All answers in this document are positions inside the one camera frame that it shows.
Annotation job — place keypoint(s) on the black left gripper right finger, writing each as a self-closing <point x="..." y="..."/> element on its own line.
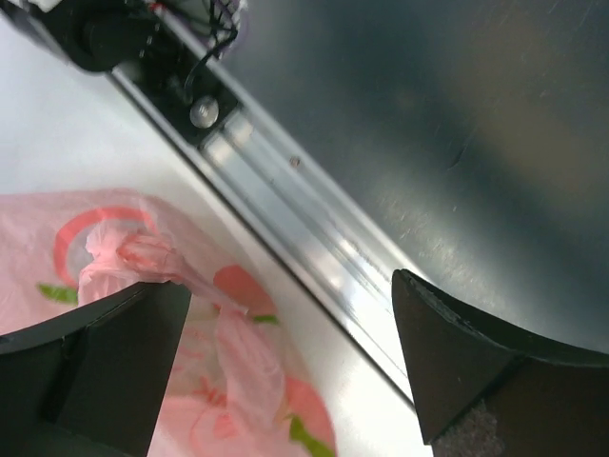
<point x="484" y="387"/>

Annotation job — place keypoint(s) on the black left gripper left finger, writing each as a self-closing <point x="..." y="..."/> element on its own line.
<point x="91" y="382"/>

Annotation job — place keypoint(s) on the pink plastic bag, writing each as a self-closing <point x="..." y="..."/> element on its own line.
<point x="237" y="386"/>

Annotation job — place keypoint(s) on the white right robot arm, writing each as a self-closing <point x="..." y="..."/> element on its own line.
<point x="96" y="36"/>

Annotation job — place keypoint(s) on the aluminium front rail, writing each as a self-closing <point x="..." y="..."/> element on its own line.
<point x="274" y="158"/>

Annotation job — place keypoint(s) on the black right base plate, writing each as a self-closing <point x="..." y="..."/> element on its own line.
<point x="191" y="98"/>

